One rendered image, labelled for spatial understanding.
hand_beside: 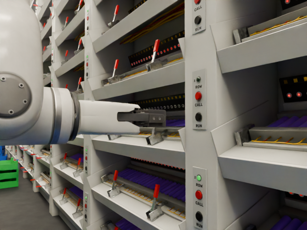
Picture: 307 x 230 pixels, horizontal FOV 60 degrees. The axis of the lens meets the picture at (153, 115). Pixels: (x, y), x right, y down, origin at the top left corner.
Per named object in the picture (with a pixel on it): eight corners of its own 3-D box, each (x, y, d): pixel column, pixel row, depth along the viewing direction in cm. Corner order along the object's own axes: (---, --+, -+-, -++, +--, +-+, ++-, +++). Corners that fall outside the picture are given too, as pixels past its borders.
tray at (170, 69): (190, 80, 60) (172, 18, 57) (95, 101, 111) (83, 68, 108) (245, 60, 70) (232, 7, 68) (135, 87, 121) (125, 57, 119)
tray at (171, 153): (190, 170, 59) (178, 130, 57) (94, 149, 110) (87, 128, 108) (246, 136, 69) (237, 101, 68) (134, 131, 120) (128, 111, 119)
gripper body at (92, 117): (55, 139, 44) (117, 138, 50) (71, 143, 36) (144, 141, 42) (56, 94, 45) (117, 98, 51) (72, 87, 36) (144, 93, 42)
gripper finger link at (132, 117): (96, 120, 40) (108, 121, 46) (146, 120, 39) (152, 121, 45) (96, 112, 40) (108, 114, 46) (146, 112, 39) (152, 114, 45)
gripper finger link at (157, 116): (131, 127, 46) (163, 127, 50) (140, 127, 44) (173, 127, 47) (132, 108, 46) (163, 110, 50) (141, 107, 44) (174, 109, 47)
